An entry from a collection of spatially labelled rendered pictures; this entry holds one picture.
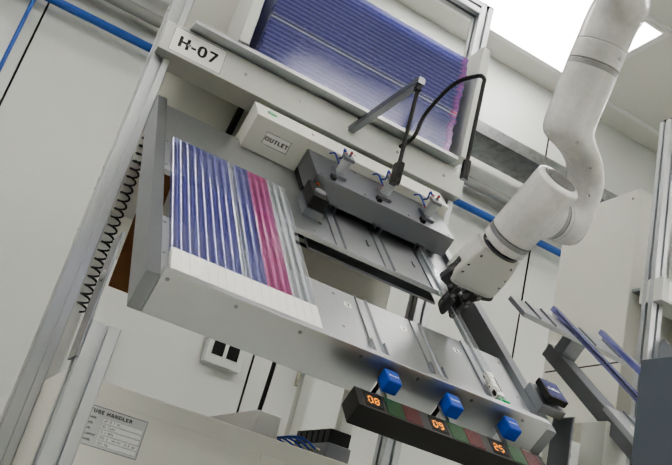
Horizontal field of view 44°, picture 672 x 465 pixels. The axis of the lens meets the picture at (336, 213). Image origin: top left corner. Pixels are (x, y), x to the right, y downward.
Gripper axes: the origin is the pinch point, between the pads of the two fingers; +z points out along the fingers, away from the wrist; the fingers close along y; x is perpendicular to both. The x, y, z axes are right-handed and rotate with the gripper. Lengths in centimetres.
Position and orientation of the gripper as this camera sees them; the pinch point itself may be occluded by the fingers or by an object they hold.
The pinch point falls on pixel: (451, 303)
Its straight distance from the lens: 159.1
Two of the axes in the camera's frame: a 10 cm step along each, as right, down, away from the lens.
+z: -5.3, 7.2, 4.6
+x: 0.8, 5.7, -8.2
